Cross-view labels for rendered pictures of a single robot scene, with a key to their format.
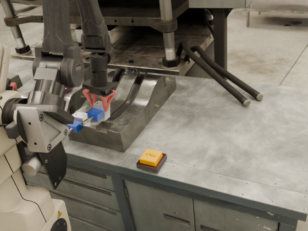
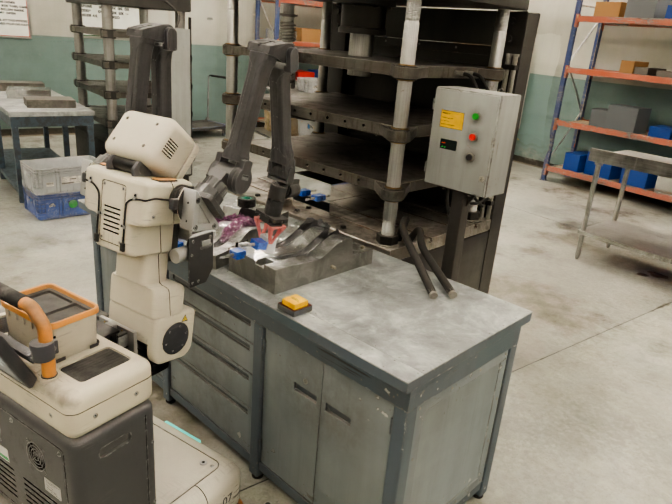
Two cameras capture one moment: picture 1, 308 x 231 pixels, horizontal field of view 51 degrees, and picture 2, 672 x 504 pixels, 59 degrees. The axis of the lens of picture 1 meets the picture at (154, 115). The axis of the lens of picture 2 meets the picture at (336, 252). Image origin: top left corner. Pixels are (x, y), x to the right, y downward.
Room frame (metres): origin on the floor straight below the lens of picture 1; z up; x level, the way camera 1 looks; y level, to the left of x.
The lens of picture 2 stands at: (-0.79, -0.44, 1.65)
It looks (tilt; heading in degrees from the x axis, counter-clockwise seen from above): 20 degrees down; 12
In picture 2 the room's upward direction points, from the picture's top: 5 degrees clockwise
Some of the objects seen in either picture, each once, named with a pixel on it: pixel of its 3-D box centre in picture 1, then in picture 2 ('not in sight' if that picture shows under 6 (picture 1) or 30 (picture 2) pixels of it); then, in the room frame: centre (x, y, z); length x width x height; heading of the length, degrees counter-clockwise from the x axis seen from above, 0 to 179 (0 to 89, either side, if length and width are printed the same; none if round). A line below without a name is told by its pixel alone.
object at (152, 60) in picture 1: (118, 40); (347, 204); (2.28, 0.17, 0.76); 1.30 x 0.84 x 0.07; 59
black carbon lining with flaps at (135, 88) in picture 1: (119, 90); (299, 237); (1.21, 0.13, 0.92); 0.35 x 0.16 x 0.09; 149
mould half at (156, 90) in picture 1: (125, 98); (303, 250); (1.22, 0.11, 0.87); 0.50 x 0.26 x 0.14; 149
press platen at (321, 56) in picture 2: not in sight; (360, 74); (2.27, 0.16, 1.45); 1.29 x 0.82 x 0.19; 59
